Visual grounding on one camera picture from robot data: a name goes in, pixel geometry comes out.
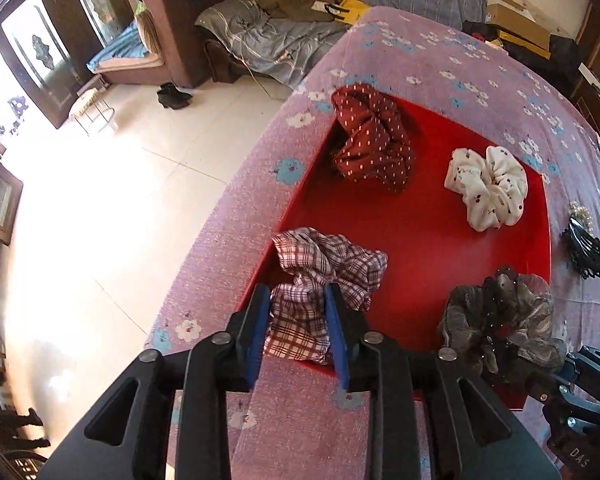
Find black hair claw clip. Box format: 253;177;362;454
560;214;600;280

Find purple floral bedspread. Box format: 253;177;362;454
148;6;600;479

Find grey sheer scrunchie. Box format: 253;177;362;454
439;266;567;384

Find cream cherry-print scrunchie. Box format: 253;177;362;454
444;146;528;232

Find small round wire stool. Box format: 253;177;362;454
69;88;114;136

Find grey striped pillow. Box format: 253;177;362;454
196;0;347;89

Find pair of black boots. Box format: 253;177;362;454
157;82;193;110

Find dark red polka-dot scrunchie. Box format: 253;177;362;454
332;82;414;193

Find cardboard box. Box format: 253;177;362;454
484;3;550;51

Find yellow bag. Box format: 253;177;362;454
324;0;372;25

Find red white plaid scrunchie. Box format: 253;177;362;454
264;228;388;366

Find red jewelry tray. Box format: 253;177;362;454
235;90;553;411

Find brown sofa armchair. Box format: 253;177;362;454
94;0;224;89

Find dark wooden glass door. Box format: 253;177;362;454
0;0;133;128

